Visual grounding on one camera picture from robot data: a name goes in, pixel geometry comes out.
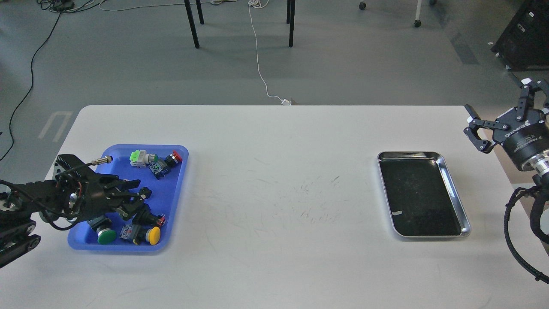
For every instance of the black push button switch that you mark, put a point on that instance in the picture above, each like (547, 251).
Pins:
(145, 217)

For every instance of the black table leg left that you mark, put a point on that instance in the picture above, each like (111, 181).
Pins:
(191, 20)

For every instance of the green mushroom push button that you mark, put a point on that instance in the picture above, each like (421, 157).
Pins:
(102, 226)

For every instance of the light green push button switch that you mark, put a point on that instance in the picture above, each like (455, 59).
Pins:
(141, 158)

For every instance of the silver metal tray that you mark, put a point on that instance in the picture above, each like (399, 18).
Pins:
(422, 199)

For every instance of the black table leg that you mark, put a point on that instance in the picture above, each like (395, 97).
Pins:
(191, 20)
(290, 20)

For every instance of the black equipment case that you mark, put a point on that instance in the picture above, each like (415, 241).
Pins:
(524, 44)

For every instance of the red push button switch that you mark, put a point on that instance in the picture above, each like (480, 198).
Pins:
(162, 167)

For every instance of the black table leg right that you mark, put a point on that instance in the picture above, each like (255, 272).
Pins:
(290, 20)

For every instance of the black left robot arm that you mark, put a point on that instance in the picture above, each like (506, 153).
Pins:
(44, 197)

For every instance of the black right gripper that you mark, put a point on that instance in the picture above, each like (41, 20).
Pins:
(526, 141)

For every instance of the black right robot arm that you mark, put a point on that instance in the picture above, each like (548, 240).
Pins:
(540, 192)

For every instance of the yellow push button switch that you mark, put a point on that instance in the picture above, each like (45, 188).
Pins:
(136, 234)

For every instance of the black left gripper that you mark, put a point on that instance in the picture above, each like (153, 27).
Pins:
(92, 195)

